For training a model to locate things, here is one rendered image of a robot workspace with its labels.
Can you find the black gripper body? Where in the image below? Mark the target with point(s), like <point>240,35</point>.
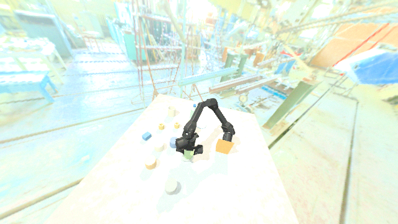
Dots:
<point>199,148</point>

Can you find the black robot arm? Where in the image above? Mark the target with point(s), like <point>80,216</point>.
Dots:
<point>188,135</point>

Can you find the small blue block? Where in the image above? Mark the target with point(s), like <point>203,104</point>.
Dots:
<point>146,136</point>

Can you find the pale grey cylinder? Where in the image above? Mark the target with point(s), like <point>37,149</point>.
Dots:
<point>170,186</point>

